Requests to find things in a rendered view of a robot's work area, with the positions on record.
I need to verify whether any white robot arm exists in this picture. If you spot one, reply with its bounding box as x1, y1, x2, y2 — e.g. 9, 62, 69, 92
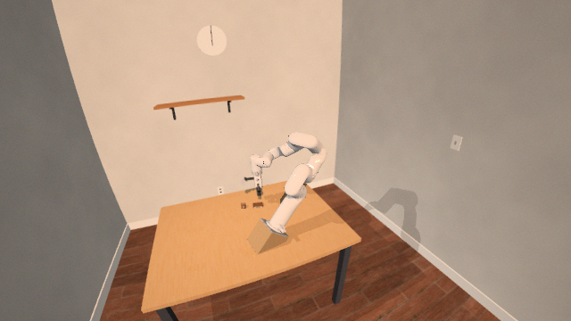
250, 132, 327, 234

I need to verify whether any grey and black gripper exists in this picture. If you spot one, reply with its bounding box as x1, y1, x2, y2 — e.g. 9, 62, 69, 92
253, 174, 262, 195

